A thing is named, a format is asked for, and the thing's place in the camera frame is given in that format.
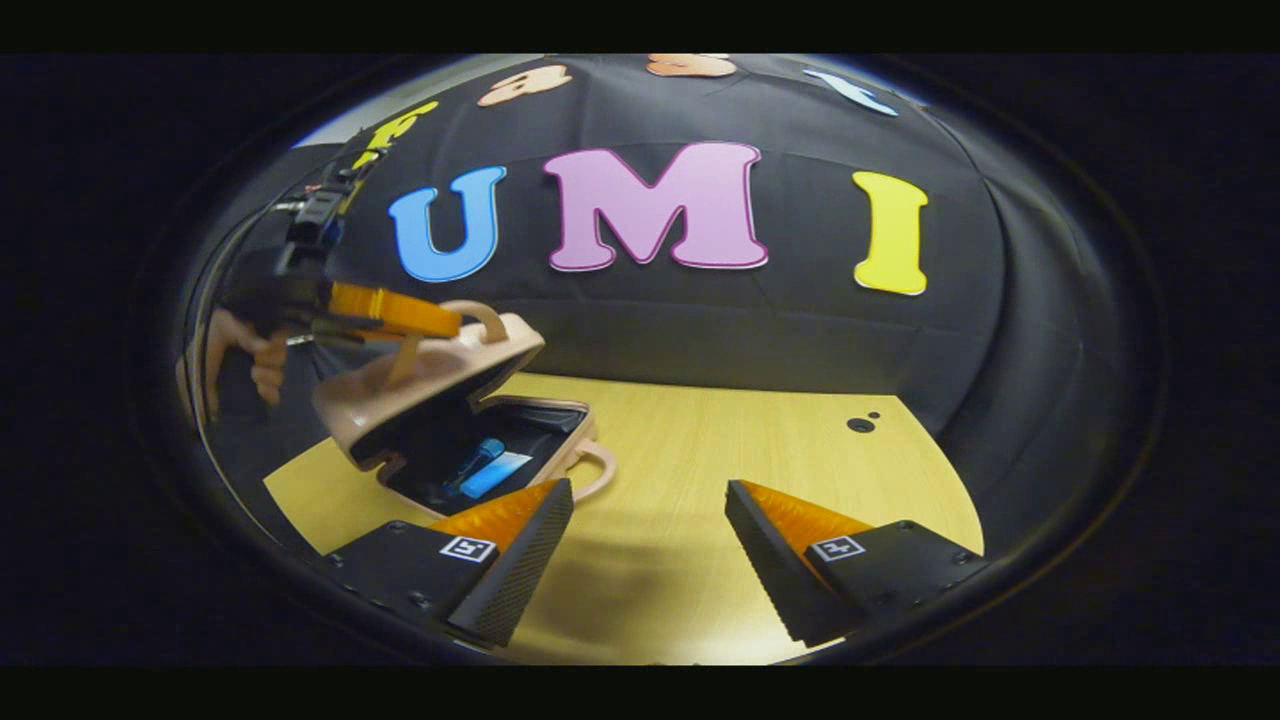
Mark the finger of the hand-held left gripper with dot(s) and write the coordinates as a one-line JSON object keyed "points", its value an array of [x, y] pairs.
{"points": [[400, 310]]}

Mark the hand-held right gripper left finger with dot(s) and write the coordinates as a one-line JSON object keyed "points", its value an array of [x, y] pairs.
{"points": [[520, 560]]}

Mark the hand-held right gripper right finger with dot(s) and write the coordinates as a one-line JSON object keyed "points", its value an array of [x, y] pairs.
{"points": [[770, 560]]}

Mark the white blue skin care tube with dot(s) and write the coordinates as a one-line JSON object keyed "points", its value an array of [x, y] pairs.
{"points": [[500, 472]]}

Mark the blue skin care bottle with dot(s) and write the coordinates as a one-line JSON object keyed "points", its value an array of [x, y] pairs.
{"points": [[480, 455]]}

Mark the black backdrop cloth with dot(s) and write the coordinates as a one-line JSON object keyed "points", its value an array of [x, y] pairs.
{"points": [[700, 320]]}

